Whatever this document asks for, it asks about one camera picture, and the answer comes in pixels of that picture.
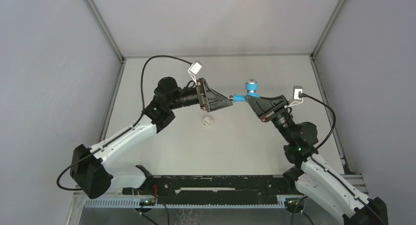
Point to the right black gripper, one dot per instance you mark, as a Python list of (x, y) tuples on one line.
[(277, 105)]

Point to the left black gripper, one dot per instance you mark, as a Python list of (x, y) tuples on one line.
[(211, 101)]

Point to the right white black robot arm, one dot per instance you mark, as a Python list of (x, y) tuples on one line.
[(312, 176)]

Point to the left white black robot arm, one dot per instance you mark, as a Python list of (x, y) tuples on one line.
[(92, 168)]

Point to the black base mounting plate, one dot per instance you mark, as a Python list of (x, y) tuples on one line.
[(216, 190)]

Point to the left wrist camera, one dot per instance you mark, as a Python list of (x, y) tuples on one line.
[(194, 69)]

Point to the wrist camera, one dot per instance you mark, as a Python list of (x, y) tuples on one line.
[(194, 69), (297, 96)]

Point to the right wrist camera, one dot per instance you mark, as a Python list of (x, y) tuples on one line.
[(297, 96)]

